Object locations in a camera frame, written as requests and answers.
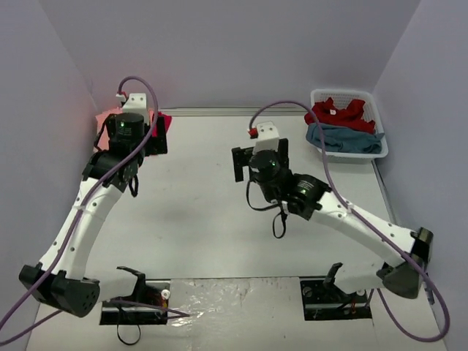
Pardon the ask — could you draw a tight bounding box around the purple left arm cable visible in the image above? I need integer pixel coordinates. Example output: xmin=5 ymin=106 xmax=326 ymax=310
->
xmin=0 ymin=76 xmax=191 ymax=344

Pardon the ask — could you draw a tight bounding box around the salmon pink t-shirt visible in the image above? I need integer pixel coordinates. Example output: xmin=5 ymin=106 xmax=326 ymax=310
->
xmin=94 ymin=107 xmax=121 ymax=151

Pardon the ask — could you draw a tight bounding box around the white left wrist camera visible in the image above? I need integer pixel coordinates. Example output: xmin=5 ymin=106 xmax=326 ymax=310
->
xmin=116 ymin=92 xmax=150 ymax=125

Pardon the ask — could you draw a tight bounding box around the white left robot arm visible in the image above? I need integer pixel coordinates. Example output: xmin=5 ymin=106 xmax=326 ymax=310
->
xmin=19 ymin=113 xmax=170 ymax=317

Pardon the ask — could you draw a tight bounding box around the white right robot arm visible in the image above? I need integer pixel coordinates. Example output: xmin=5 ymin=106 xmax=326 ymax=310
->
xmin=231 ymin=138 xmax=434 ymax=302

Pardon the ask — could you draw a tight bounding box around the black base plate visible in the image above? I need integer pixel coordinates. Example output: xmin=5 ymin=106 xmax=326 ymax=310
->
xmin=299 ymin=276 xmax=372 ymax=322
xmin=99 ymin=280 xmax=170 ymax=326

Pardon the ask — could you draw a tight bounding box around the white plastic laundry basket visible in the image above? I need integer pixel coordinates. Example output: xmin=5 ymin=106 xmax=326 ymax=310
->
xmin=311 ymin=88 xmax=388 ymax=164

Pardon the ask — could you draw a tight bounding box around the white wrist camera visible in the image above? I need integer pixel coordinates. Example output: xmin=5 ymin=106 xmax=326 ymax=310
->
xmin=116 ymin=92 xmax=150 ymax=125
xmin=249 ymin=121 xmax=280 ymax=154

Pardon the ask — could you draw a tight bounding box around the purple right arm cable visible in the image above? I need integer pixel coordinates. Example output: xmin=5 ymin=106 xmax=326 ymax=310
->
xmin=249 ymin=100 xmax=450 ymax=343

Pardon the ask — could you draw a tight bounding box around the blue-grey t-shirt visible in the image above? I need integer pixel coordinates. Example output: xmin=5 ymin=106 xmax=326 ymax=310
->
xmin=320 ymin=124 xmax=385 ymax=154

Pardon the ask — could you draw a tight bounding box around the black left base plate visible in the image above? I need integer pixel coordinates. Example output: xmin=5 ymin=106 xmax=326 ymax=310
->
xmin=99 ymin=280 xmax=170 ymax=326

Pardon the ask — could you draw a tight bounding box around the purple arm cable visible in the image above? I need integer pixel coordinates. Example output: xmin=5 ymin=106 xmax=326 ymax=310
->
xmin=249 ymin=100 xmax=450 ymax=343
xmin=0 ymin=76 xmax=191 ymax=344

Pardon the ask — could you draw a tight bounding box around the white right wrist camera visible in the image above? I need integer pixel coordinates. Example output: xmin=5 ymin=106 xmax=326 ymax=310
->
xmin=249 ymin=121 xmax=280 ymax=154

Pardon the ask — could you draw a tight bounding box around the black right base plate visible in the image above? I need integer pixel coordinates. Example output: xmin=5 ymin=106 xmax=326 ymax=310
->
xmin=299 ymin=276 xmax=372 ymax=322

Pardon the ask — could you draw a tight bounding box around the dark red t-shirt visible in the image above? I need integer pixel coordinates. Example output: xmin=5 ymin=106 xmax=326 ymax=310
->
xmin=312 ymin=97 xmax=375 ymax=135

